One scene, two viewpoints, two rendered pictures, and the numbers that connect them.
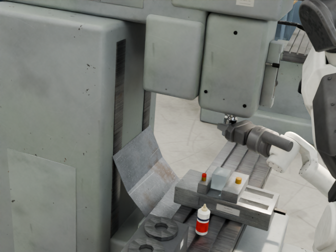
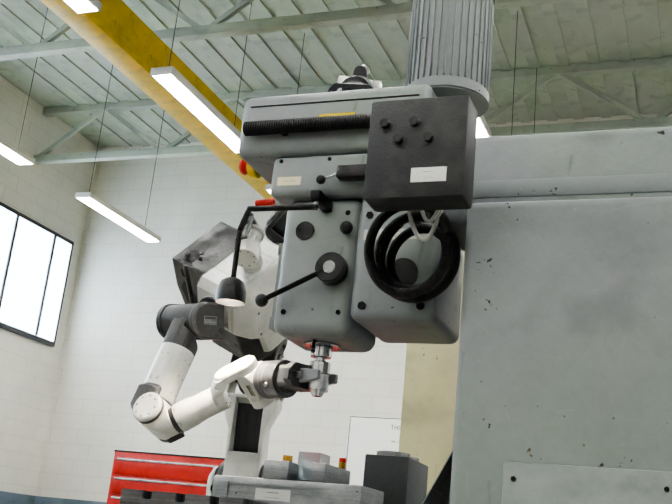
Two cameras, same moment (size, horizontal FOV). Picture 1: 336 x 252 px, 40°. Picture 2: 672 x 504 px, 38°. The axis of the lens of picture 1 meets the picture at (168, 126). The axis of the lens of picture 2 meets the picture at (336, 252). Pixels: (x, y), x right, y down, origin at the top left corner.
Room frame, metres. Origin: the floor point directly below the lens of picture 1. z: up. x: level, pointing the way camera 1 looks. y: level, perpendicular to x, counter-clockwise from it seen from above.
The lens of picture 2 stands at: (3.64, -0.16, 0.86)
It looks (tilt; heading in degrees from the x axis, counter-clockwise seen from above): 17 degrees up; 181
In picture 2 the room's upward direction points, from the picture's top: 6 degrees clockwise
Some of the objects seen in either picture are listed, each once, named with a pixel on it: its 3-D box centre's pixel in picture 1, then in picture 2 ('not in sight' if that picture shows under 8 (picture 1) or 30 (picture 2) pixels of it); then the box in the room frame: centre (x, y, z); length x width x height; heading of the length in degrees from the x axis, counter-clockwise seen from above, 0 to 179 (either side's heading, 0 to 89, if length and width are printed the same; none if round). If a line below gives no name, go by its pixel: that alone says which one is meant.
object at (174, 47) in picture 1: (183, 50); (409, 276); (1.54, -0.03, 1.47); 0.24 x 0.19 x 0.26; 159
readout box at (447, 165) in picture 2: not in sight; (420, 153); (1.89, -0.05, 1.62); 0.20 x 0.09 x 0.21; 69
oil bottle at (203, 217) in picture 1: (203, 218); not in sight; (1.27, -0.14, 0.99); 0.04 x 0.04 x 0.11
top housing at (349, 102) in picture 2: not in sight; (349, 142); (1.47, -0.20, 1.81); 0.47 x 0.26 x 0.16; 69
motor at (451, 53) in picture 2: not in sight; (450, 45); (1.56, 0.02, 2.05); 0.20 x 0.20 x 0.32
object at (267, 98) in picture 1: (271, 74); (284, 287); (1.43, -0.32, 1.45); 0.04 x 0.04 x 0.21; 69
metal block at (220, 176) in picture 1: (220, 178); (313, 467); (1.45, -0.20, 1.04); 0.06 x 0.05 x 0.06; 158
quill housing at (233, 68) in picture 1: (237, 60); (331, 277); (1.47, -0.21, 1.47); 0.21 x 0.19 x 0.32; 159
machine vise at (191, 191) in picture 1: (226, 193); (298, 490); (1.44, -0.23, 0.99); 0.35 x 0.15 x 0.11; 68
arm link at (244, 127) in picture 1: (250, 136); (291, 379); (1.40, -0.28, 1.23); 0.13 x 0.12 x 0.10; 134
